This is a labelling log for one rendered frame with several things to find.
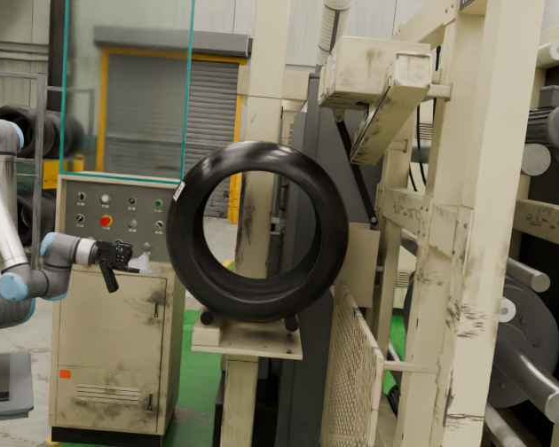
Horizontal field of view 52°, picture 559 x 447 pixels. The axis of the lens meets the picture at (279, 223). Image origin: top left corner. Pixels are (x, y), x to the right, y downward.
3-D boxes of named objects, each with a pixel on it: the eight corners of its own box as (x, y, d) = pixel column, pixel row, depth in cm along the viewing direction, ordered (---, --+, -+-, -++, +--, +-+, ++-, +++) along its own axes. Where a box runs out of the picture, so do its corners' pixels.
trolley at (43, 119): (33, 257, 643) (39, 83, 618) (88, 262, 642) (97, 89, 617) (-35, 285, 511) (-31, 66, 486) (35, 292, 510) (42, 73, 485)
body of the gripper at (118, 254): (129, 248, 188) (93, 241, 187) (124, 274, 189) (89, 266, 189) (135, 245, 196) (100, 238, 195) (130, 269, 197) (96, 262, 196)
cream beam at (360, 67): (315, 106, 213) (319, 66, 211) (382, 113, 213) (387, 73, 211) (331, 90, 152) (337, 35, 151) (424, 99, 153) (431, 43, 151)
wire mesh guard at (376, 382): (319, 439, 235) (336, 274, 225) (323, 440, 235) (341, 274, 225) (346, 618, 146) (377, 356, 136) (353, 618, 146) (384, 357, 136)
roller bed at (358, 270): (328, 291, 237) (335, 221, 233) (363, 294, 237) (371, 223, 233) (333, 304, 217) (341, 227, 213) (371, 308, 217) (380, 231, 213)
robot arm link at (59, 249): (47, 256, 197) (51, 228, 195) (82, 263, 197) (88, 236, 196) (35, 261, 187) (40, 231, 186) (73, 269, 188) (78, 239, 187)
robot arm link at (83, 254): (74, 266, 188) (83, 261, 197) (88, 270, 188) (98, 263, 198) (78, 240, 187) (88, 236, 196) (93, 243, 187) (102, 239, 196)
